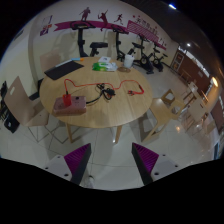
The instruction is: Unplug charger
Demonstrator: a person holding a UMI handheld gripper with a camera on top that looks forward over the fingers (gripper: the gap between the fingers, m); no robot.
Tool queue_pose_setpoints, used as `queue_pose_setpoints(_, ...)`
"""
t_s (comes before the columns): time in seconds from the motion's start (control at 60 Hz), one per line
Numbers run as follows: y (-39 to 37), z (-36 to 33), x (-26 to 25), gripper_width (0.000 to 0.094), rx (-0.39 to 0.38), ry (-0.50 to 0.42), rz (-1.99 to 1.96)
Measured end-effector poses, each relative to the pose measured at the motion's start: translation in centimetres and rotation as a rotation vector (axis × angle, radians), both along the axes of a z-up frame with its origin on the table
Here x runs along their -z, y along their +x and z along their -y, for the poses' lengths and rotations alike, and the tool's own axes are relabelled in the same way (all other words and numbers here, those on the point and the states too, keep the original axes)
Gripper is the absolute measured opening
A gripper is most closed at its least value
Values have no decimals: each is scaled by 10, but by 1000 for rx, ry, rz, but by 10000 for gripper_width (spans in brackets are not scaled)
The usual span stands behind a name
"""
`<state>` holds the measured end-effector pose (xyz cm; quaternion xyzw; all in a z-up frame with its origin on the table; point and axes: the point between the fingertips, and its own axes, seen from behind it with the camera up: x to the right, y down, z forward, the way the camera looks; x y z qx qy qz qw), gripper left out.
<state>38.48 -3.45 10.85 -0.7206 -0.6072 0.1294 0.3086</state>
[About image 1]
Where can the black exercise bike middle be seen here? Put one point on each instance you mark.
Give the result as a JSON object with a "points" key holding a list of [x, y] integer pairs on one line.
{"points": [[119, 30]]}

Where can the wooden chair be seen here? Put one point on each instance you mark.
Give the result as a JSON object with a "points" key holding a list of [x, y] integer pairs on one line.
{"points": [[27, 112], [168, 106]]}

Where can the green wet wipes pack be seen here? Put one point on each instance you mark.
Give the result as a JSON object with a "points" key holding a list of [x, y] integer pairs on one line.
{"points": [[102, 66]]}

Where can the black exercise bike right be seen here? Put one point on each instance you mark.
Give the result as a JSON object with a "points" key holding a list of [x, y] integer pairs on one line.
{"points": [[147, 62]]}

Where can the white paper sheet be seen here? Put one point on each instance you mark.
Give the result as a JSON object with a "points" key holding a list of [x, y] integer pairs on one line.
{"points": [[104, 59]]}

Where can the round wooden table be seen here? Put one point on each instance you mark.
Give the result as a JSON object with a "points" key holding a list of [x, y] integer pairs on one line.
{"points": [[114, 98]]}

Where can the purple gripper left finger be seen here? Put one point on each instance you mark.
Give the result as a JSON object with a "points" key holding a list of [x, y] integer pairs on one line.
{"points": [[77, 161]]}

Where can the white paper cup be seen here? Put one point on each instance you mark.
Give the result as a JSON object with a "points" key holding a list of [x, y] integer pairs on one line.
{"points": [[128, 61]]}

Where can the wooden chair right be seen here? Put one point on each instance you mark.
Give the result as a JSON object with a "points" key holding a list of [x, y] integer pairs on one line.
{"points": [[168, 106]]}

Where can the red charger plug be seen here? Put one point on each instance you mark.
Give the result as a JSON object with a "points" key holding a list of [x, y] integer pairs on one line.
{"points": [[67, 99]]}

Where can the wooden chair left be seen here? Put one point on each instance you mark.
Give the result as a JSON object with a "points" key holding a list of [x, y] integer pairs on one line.
{"points": [[27, 112]]}

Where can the blue pen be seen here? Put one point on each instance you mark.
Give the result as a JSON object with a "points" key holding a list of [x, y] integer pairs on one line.
{"points": [[77, 59]]}

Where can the round wooden coaster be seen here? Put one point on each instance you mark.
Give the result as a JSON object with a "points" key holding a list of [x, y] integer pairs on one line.
{"points": [[124, 69]]}

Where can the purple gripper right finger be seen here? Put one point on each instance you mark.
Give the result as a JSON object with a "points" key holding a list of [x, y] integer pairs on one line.
{"points": [[145, 160]]}

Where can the pink power strip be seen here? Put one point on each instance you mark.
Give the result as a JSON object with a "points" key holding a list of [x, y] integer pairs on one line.
{"points": [[77, 106]]}

